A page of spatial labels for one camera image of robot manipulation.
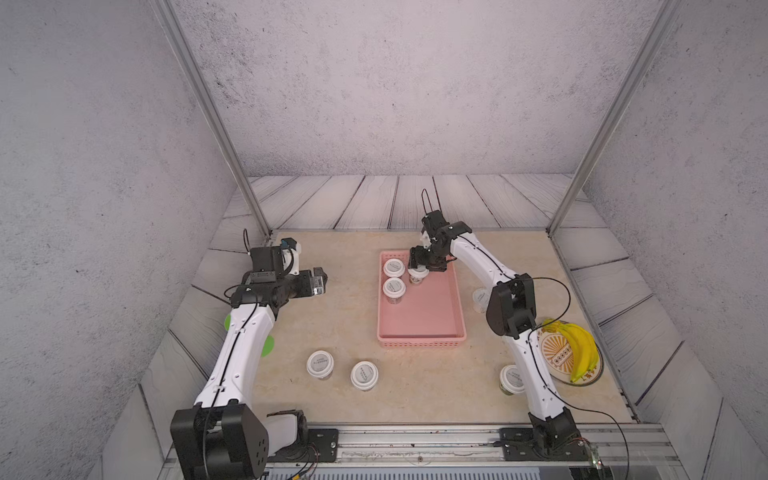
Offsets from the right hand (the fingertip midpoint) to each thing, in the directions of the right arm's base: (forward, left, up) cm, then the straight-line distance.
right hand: (416, 265), depth 100 cm
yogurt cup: (-10, +8, 0) cm, 12 cm away
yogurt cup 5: (-3, 0, -1) cm, 3 cm away
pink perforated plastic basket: (-14, -4, -7) cm, 17 cm away
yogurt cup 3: (-35, +15, -2) cm, 38 cm away
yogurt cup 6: (-36, -23, -2) cm, 43 cm away
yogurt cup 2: (-33, +27, -1) cm, 42 cm away
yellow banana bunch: (-26, -46, -4) cm, 53 cm away
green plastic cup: (-24, +46, -9) cm, 53 cm away
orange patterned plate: (-27, -40, -9) cm, 49 cm away
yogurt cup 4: (-1, +7, 0) cm, 8 cm away
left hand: (-14, +28, +14) cm, 35 cm away
